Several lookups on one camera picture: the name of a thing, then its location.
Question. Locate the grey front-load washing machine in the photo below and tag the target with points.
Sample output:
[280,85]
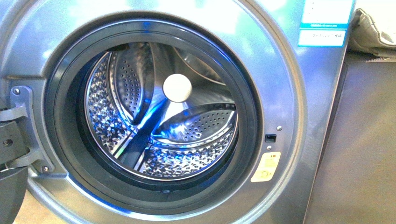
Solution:
[105,146]

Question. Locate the washing machine door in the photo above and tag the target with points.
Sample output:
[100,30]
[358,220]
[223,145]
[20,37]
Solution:
[13,181]

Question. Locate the white drum centre knob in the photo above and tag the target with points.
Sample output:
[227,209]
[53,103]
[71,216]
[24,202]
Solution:
[177,88]

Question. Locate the orange warning sticker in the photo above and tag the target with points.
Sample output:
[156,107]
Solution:
[267,167]

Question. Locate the white blue energy label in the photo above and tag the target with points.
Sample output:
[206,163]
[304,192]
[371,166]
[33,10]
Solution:
[325,23]

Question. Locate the brown sofa side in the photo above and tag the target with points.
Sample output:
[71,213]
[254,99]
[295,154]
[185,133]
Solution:
[356,178]

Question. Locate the beige cushion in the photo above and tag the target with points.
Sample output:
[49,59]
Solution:
[371,35]

